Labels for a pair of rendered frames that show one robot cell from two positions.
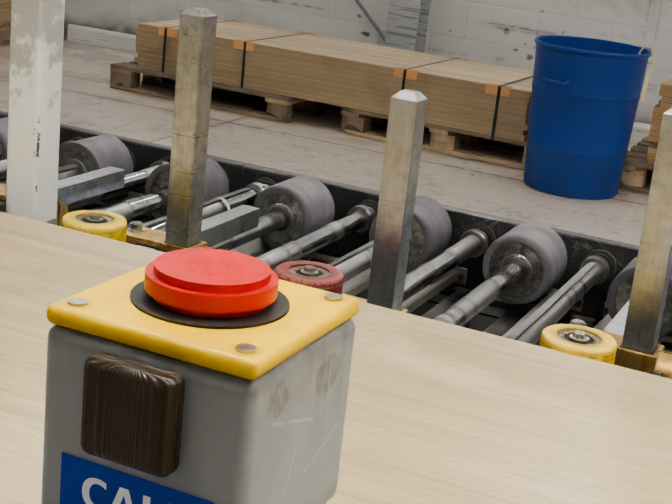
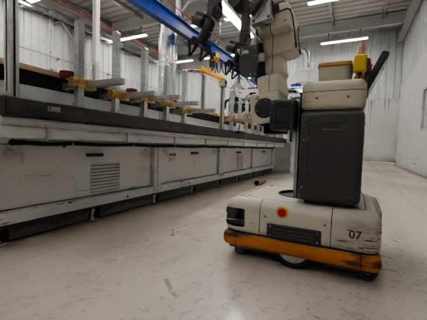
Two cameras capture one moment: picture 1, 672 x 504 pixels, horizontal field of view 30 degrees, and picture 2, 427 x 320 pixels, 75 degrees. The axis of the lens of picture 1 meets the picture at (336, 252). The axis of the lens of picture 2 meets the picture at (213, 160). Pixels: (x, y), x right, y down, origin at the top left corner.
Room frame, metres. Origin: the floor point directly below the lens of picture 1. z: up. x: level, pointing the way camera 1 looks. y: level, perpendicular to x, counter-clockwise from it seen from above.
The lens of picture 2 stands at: (0.25, 3.06, 0.53)
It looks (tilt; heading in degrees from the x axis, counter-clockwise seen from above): 3 degrees down; 273
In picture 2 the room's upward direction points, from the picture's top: 2 degrees clockwise
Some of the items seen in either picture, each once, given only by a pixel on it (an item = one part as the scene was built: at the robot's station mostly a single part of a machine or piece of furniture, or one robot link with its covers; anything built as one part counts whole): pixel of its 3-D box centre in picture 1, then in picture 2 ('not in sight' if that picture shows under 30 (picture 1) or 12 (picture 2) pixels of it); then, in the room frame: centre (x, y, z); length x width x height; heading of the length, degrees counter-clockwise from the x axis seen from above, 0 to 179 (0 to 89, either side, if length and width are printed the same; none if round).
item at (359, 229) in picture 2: not in sight; (304, 217); (-0.15, 1.57, 0.16); 0.67 x 0.64 x 0.25; 156
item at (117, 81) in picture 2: not in sight; (91, 84); (0.99, 1.61, 0.82); 0.43 x 0.03 x 0.04; 157
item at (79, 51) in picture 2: not in sight; (79, 68); (1.05, 1.63, 0.90); 0.04 x 0.04 x 0.48; 67
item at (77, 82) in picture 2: not in sight; (82, 84); (1.04, 1.61, 0.83); 0.14 x 0.06 x 0.05; 67
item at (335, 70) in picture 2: not in sight; (335, 79); (-0.26, 1.62, 0.87); 0.23 x 0.15 x 0.11; 66
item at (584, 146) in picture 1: (584, 114); not in sight; (5.98, -1.11, 0.36); 0.59 x 0.57 x 0.73; 157
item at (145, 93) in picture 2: not in sight; (126, 95); (0.89, 1.39, 0.81); 0.43 x 0.03 x 0.04; 157
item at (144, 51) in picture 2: not in sight; (144, 84); (0.85, 1.17, 0.92); 0.04 x 0.04 x 0.48; 67
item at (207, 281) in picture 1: (210, 292); not in sight; (0.36, 0.04, 1.22); 0.04 x 0.04 x 0.02
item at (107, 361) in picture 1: (131, 414); not in sight; (0.32, 0.05, 1.20); 0.03 x 0.01 x 0.03; 67
